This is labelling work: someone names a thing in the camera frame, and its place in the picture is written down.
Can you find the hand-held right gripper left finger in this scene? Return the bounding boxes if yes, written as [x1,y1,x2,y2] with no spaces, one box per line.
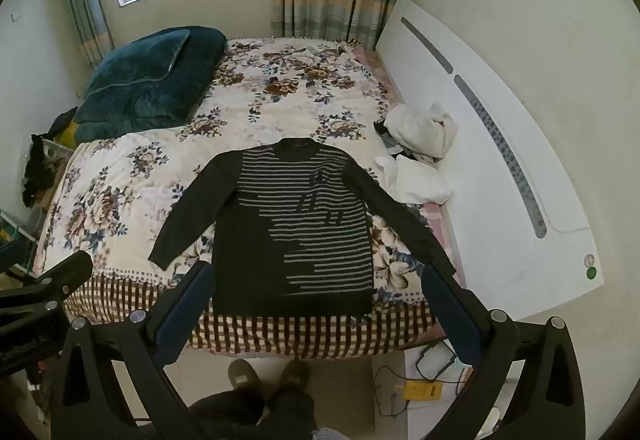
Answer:
[50,261,215,440]

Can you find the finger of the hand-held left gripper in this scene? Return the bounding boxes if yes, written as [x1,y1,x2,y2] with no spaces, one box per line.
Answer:
[0,250,94,321]

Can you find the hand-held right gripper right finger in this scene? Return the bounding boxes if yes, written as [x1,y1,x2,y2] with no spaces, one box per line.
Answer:
[421,264,587,440]

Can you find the dark striped sweater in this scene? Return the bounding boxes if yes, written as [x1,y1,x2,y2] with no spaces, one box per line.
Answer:
[148,138,457,318]

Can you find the clear storage box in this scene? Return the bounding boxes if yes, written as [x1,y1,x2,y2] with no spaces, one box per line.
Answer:
[0,209,42,273]

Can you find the yellow device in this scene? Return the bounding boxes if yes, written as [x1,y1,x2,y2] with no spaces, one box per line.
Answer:
[402,381,441,402]

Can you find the person's left shoe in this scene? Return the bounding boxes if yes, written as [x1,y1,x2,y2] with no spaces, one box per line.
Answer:
[227,359,266,392]

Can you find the person's shoe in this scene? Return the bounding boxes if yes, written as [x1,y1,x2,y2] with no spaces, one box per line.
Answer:
[280,359,311,393]
[227,359,266,392]

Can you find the black hanging clothing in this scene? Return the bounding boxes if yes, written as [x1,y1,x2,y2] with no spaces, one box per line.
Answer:
[22,134,56,208]

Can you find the white plastic basket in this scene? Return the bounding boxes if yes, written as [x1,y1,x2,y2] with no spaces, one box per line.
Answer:
[42,140,77,167]

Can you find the white headboard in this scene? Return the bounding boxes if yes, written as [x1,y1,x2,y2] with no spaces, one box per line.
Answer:
[375,0,606,321]

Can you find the floral bedsheet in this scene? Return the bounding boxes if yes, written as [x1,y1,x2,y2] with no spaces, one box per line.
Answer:
[32,37,458,361]

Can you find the person's right shoe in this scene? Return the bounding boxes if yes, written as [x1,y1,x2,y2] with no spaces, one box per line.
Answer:
[280,359,311,393]

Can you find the person's legs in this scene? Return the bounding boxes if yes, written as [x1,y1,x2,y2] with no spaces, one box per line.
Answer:
[190,385,323,440]

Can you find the flat white garment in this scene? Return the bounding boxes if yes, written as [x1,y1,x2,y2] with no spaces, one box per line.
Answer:
[375,154,452,205]

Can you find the yellow cloth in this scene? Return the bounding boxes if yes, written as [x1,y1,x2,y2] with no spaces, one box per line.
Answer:
[56,120,79,145]

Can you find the crumpled white garment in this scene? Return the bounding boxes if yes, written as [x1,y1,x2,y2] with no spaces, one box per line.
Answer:
[385,102,458,159]

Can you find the teal quilt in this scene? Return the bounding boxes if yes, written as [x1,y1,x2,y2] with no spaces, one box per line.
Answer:
[72,26,228,141]

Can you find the looped black cable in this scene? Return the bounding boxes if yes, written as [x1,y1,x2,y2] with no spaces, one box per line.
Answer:
[416,337,458,384]

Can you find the thin black cable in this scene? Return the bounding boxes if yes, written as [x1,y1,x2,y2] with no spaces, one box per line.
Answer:
[375,364,412,419]

